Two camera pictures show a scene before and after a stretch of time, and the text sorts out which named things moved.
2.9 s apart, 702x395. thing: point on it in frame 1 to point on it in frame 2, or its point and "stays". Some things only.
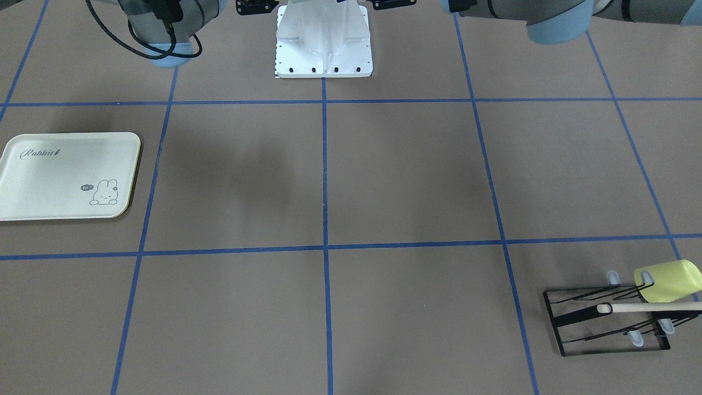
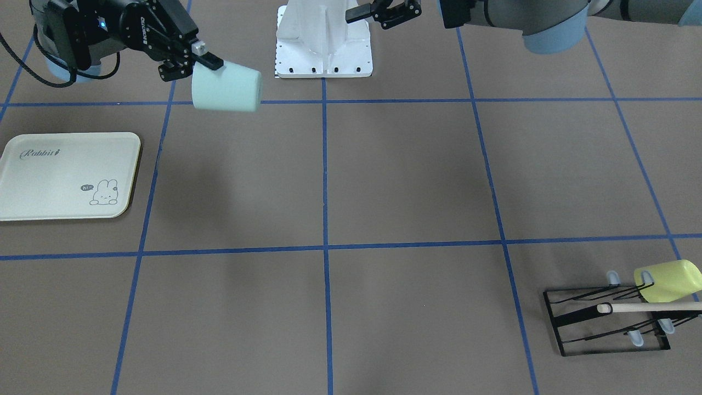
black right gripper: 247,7 to 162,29
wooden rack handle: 608,308 stays
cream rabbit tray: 49,176 stays
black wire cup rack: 581,330 stays
